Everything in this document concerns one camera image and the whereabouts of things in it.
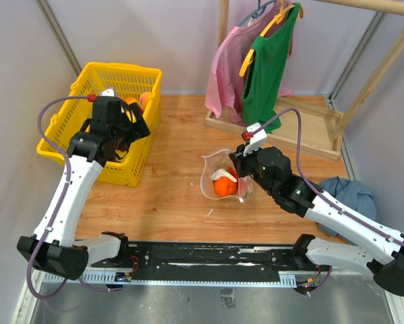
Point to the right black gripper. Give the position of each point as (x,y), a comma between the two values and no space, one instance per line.
(239,160)

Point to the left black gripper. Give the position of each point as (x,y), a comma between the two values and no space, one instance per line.
(138,129)

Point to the pink orange peach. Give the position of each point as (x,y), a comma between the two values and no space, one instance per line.
(144,99)

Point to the white garlic toy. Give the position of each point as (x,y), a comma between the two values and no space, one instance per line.
(223,173)

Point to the clear zip top bag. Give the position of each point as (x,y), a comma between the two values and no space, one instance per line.
(213,162)

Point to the small orange fruit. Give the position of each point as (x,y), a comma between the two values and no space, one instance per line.
(224,187)

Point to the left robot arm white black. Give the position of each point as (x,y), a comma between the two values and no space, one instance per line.
(52,248)

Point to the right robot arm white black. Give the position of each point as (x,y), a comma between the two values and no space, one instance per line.
(374,249)

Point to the orange yellow peach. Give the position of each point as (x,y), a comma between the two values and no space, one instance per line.
(130,100)

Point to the yellow plastic basket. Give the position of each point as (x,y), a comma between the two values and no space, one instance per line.
(128,81)

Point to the pink shirt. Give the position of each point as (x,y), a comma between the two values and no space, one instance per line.
(225,86)

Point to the green shirt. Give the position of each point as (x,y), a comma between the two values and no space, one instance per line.
(261,90)

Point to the wooden clothes rack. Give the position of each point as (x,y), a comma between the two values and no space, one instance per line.
(318,130)

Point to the blue crumpled cloth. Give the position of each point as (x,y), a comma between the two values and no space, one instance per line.
(353,194)

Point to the grey clothes hanger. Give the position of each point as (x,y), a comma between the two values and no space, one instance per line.
(258,12)

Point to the yellow clothes hanger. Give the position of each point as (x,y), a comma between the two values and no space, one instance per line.
(275,40)

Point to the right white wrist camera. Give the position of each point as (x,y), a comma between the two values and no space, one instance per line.
(255,137)

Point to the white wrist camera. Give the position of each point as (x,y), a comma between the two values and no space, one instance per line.
(108,93)
(255,137)

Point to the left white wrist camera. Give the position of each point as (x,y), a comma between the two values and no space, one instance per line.
(108,93)

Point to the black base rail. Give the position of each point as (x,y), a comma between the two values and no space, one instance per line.
(209,264)

